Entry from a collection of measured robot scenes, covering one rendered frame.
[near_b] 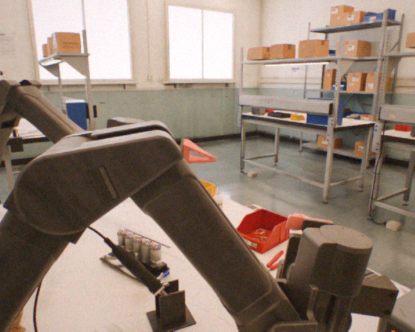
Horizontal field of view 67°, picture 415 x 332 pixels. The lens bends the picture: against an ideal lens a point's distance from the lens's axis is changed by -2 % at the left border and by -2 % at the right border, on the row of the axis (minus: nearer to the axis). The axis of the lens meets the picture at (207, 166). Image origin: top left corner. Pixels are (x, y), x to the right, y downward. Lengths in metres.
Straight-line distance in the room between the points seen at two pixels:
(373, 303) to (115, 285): 0.48
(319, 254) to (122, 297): 0.44
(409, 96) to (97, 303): 4.76
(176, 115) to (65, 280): 5.14
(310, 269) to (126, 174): 0.22
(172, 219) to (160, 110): 5.37
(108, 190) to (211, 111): 5.92
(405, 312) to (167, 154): 0.43
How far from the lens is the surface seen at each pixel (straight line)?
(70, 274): 0.80
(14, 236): 0.30
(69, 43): 2.88
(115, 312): 0.67
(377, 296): 0.49
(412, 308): 0.58
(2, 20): 5.16
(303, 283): 0.38
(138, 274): 0.55
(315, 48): 3.26
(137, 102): 5.47
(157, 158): 0.24
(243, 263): 0.32
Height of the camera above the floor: 1.16
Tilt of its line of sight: 15 degrees down
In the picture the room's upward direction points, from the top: straight up
